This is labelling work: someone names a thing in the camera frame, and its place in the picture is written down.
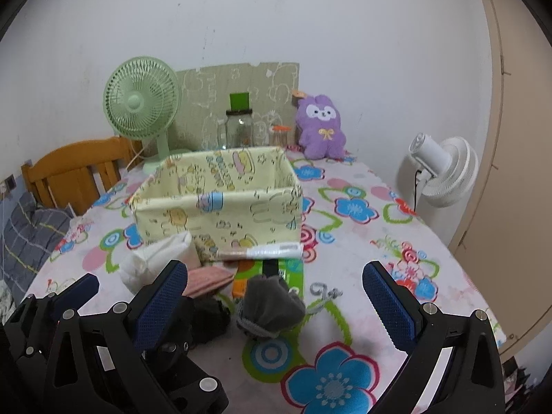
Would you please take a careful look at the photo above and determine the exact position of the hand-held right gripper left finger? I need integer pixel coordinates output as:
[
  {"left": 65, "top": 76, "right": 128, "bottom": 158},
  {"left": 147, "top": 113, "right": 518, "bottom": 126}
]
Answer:
[{"left": 43, "top": 260, "right": 189, "bottom": 414}]

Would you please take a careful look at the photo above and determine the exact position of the green desk fan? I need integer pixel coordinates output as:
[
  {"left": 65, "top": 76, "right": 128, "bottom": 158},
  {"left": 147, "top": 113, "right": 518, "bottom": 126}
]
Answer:
[{"left": 102, "top": 56, "right": 193, "bottom": 173}]

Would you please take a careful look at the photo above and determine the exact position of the white and tan taped pack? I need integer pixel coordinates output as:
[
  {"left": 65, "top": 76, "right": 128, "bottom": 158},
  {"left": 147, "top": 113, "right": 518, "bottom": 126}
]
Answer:
[{"left": 120, "top": 230, "right": 238, "bottom": 299}]

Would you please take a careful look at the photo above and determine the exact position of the white clip fan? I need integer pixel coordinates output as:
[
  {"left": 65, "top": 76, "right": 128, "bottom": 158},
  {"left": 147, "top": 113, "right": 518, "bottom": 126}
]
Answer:
[{"left": 397, "top": 133, "right": 479, "bottom": 208}]

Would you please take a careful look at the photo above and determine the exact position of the yellow printed fabric storage box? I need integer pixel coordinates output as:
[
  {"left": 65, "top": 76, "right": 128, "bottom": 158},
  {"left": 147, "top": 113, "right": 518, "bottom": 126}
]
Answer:
[{"left": 128, "top": 147, "right": 304, "bottom": 264}]

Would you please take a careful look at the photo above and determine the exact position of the purple plush bunny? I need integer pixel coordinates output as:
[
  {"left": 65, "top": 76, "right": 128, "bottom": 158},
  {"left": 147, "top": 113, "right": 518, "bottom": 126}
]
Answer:
[{"left": 294, "top": 95, "right": 348, "bottom": 160}]

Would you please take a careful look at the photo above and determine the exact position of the grey plaid pillow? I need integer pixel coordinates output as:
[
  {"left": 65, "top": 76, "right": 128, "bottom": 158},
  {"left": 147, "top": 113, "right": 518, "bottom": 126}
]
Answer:
[{"left": 2, "top": 192, "right": 76, "bottom": 307}]

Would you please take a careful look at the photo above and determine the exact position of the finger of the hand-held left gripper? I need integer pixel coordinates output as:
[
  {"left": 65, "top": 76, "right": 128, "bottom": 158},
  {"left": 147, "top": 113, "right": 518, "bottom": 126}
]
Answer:
[
  {"left": 142, "top": 340, "right": 230, "bottom": 414},
  {"left": 3, "top": 273, "right": 101, "bottom": 397}
]

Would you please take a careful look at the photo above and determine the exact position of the beige door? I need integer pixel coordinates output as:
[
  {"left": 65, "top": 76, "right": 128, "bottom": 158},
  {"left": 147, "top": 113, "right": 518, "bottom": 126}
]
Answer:
[{"left": 448, "top": 0, "right": 552, "bottom": 354}]

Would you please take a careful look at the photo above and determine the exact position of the white fan cable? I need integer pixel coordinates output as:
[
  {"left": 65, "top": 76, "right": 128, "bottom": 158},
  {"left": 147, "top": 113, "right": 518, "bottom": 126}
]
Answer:
[{"left": 126, "top": 140, "right": 146, "bottom": 170}]

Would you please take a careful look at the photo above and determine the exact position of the black cloth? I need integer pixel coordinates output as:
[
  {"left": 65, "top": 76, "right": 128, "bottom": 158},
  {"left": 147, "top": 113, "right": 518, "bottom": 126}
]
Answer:
[{"left": 190, "top": 297, "right": 231, "bottom": 350}]

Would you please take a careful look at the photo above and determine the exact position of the glass jar with green lid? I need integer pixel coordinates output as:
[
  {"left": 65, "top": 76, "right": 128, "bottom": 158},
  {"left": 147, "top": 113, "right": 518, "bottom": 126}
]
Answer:
[{"left": 218, "top": 92, "right": 254, "bottom": 149}]

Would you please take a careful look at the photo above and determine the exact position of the green printed cardboard sheet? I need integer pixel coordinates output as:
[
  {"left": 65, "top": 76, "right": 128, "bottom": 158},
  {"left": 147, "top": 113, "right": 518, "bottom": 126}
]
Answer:
[{"left": 175, "top": 62, "right": 300, "bottom": 151}]

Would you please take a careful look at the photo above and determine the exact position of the green orange snack packet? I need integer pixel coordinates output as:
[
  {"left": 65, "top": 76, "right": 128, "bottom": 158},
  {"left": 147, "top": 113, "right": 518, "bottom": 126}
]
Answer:
[{"left": 233, "top": 259, "right": 305, "bottom": 300}]

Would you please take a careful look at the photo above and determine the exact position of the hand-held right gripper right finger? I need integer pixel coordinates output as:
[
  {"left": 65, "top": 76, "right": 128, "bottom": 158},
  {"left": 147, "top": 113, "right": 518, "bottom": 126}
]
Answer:
[{"left": 362, "top": 261, "right": 506, "bottom": 414}]

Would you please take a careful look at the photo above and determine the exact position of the pink tissue pack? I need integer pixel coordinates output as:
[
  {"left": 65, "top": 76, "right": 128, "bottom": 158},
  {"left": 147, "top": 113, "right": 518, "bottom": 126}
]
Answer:
[{"left": 217, "top": 243, "right": 305, "bottom": 262}]

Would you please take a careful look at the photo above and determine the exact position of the toothpick holder with orange lid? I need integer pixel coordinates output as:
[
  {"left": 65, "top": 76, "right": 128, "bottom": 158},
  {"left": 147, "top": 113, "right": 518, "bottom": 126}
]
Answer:
[{"left": 269, "top": 125, "right": 293, "bottom": 147}]

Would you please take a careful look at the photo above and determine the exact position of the grey drawstring pouch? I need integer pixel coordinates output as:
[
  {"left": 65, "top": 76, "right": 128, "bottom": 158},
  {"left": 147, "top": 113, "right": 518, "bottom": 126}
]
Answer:
[{"left": 235, "top": 274, "right": 344, "bottom": 339}]

